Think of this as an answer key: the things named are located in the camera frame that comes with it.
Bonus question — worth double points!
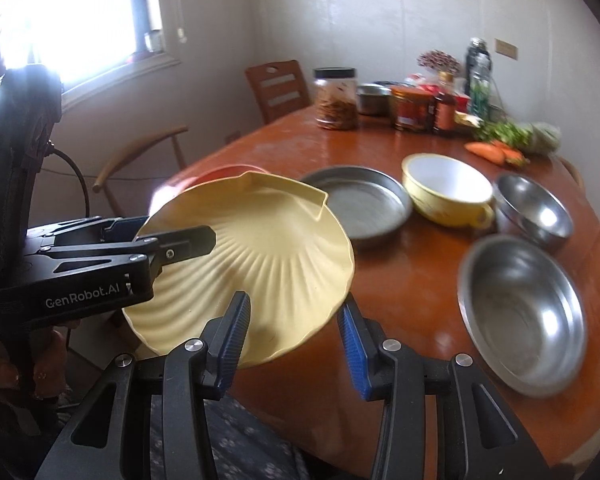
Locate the round metal pan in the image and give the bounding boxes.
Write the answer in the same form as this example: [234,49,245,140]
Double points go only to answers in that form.
[300,166,413,250]

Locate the plate of yellow food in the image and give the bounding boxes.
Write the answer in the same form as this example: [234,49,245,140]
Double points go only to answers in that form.
[454,112,483,129]

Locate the right side wooden chair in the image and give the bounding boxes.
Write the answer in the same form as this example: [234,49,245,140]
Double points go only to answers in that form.
[558,156,585,193]

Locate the red-brown slatted wooden chair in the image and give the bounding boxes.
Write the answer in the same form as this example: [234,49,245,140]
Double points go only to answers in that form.
[245,60,311,125]

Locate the large stainless steel bowl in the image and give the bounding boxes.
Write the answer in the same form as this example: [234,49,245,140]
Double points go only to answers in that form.
[457,234,588,399]

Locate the black cable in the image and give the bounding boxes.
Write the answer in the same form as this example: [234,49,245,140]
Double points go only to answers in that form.
[47,142,92,219]

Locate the background stainless steel bowl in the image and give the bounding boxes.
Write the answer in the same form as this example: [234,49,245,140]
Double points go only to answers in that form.
[356,84,391,117]

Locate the brown sauce bottle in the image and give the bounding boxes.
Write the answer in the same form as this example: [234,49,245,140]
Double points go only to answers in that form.
[432,72,457,136]

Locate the black thermos bottle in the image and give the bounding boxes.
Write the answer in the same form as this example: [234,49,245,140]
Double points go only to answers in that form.
[464,37,492,94]

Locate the orange carrot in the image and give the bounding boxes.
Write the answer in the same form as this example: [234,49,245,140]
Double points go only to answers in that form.
[491,140,529,167]
[464,142,506,166]

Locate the yellow shell-shaped plate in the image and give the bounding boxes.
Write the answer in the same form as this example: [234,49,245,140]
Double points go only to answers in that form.
[124,172,355,367]

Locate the red snack package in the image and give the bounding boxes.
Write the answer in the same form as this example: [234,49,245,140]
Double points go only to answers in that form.
[403,73,469,113]

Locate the light curved wooden armchair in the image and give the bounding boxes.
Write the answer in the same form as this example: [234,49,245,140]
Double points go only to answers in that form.
[92,125,189,217]

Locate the red plate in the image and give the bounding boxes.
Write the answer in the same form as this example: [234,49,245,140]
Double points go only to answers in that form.
[148,162,272,216]

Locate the back orange carrot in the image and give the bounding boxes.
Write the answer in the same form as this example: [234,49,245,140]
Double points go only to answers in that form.
[491,140,529,167]

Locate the bagged green celery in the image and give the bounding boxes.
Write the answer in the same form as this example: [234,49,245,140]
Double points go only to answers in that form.
[476,122,562,155]

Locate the person's left hand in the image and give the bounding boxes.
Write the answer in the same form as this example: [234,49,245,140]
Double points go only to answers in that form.
[0,326,71,401]

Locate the orange-lidded chili jar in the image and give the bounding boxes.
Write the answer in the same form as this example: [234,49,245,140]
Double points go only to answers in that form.
[389,84,434,132]

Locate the yellow handled enamel bowl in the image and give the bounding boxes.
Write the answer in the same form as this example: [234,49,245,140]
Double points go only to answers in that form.
[402,153,494,230]

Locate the low wall socket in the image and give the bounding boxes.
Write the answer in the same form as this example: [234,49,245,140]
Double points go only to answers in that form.
[224,130,242,144]

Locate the wall power socket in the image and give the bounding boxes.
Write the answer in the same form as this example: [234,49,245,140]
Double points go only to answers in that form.
[494,39,518,60]

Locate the clear bottle green contents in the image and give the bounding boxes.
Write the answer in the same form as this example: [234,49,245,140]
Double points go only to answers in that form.
[469,53,491,120]

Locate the dried flower bouquet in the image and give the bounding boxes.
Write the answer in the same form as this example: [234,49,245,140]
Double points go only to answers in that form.
[417,50,460,75]

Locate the front orange carrot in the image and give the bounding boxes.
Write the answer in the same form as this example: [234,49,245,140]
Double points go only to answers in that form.
[464,142,506,166]

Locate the clear jar black lid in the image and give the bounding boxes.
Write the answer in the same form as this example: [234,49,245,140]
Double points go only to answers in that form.
[313,67,358,130]

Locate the small stainless steel bowl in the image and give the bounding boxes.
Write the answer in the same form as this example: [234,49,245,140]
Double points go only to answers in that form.
[493,174,574,252]

